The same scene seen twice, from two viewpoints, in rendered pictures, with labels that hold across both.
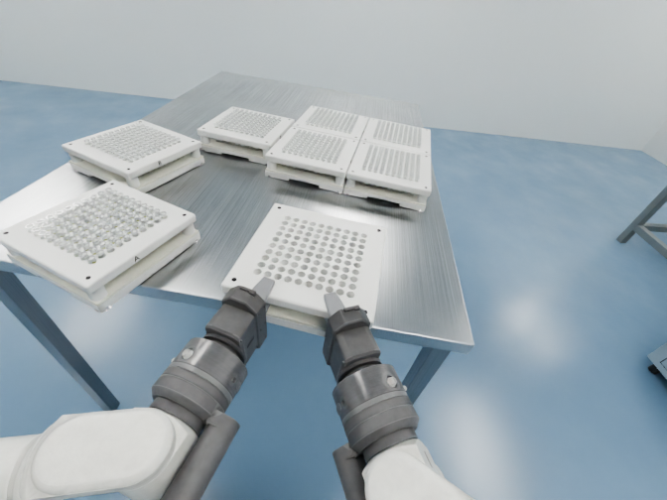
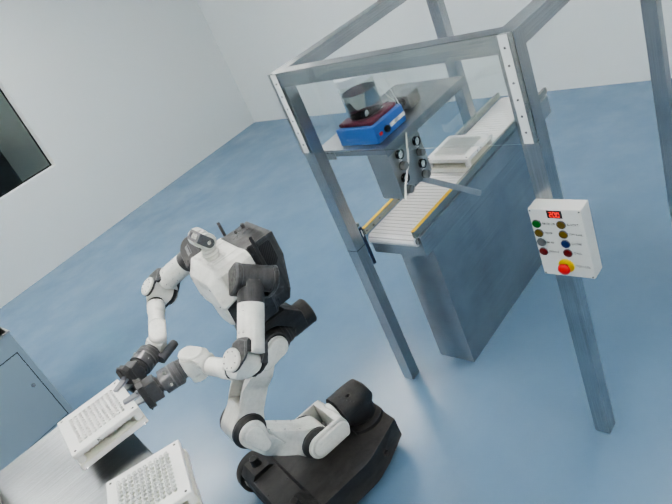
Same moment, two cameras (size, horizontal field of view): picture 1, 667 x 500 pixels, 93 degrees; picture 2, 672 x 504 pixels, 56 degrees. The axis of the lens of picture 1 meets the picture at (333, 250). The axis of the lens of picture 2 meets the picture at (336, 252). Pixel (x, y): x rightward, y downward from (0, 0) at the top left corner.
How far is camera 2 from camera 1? 228 cm
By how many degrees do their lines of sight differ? 91
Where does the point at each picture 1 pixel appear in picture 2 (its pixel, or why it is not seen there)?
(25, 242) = (182, 479)
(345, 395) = (146, 357)
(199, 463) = not seen: hidden behind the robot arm
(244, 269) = (125, 412)
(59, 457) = (196, 351)
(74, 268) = (174, 452)
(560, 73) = not seen: outside the picture
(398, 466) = (152, 335)
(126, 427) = (184, 353)
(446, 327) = not seen: hidden behind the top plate
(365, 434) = (151, 347)
